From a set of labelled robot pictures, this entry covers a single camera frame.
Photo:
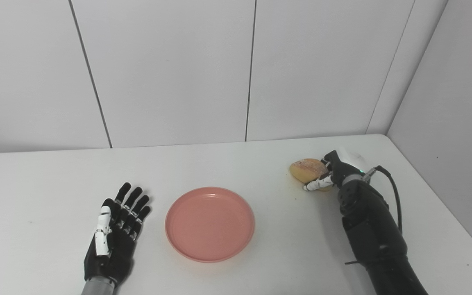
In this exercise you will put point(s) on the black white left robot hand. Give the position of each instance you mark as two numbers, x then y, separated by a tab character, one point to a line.
113	250

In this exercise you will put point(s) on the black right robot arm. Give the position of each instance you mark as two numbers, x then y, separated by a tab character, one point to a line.
373	237

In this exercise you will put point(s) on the golden bread roll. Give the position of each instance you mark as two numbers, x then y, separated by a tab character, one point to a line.
306	170

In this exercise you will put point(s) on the pink round plate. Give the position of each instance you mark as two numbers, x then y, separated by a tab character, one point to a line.
210	224

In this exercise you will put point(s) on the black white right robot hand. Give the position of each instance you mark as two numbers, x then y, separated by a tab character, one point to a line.
344	164

